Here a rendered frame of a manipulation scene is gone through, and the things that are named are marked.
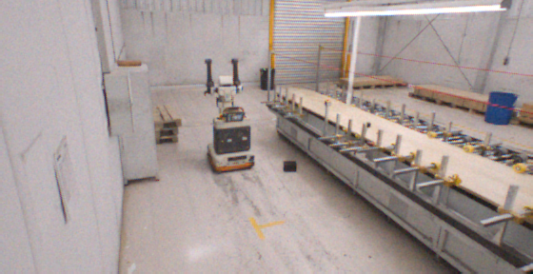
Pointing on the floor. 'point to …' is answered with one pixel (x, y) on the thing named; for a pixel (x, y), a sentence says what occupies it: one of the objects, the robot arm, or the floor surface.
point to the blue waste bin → (500, 107)
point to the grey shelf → (141, 143)
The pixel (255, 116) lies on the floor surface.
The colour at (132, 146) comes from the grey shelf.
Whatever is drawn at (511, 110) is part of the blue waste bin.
